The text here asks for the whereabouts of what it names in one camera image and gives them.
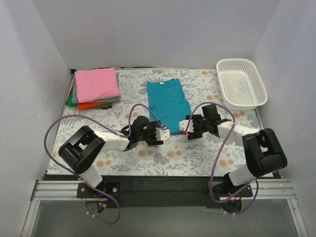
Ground teal t-shirt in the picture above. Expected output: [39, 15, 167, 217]
[147, 79, 192, 135]

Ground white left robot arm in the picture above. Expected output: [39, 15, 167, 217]
[58, 116, 170, 198]

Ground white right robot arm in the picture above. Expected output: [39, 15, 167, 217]
[179, 104, 288, 197]

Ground floral patterned table mat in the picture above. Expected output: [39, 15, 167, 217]
[46, 68, 274, 178]

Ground white perforated plastic basket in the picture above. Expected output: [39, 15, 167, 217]
[216, 58, 268, 111]

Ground pink folded t-shirt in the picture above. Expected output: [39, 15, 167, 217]
[75, 68, 120, 103]

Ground red folded t-shirt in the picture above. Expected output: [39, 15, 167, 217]
[65, 82, 78, 108]

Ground green folded t-shirt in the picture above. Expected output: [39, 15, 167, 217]
[66, 93, 78, 107]

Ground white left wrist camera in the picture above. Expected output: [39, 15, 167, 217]
[156, 127, 170, 141]

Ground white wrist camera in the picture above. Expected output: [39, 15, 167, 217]
[156, 127, 170, 141]
[179, 120, 194, 135]

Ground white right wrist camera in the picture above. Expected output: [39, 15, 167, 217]
[179, 120, 194, 135]

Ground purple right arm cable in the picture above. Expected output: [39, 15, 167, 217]
[184, 102, 260, 215]

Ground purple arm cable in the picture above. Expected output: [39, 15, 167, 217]
[184, 102, 260, 215]
[43, 103, 168, 225]

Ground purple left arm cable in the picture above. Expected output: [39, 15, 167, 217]
[43, 103, 168, 225]

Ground aluminium front frame rail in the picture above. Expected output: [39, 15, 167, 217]
[21, 179, 308, 237]

